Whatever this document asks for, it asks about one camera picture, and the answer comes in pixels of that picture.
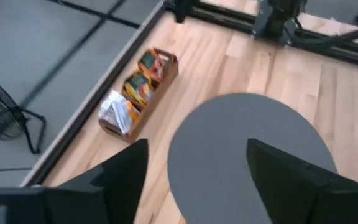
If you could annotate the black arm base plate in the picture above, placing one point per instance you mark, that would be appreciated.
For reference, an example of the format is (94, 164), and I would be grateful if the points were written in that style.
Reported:
(261, 25)

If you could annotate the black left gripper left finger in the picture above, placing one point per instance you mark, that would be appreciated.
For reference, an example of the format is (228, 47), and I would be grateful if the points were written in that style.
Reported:
(113, 186)

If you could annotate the red tea packet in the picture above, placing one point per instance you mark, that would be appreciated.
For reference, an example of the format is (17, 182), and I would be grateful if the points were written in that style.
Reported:
(154, 67)

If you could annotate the orange black tea packet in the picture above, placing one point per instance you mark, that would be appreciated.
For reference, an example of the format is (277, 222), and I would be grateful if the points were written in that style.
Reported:
(137, 84)

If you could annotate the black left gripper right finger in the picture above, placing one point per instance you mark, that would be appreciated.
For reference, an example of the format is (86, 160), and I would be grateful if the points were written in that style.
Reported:
(291, 193)

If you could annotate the grey round mat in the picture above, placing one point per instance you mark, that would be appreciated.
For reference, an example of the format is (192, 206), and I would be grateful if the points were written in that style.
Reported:
(228, 130)

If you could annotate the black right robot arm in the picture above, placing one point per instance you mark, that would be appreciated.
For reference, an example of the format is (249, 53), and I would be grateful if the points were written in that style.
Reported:
(278, 15)

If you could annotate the white orange tea packet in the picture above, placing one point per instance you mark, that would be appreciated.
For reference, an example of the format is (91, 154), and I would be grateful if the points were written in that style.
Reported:
(117, 112)

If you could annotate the wooden tea organizer box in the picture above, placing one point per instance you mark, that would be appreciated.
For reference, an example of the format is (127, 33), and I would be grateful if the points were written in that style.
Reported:
(158, 95)

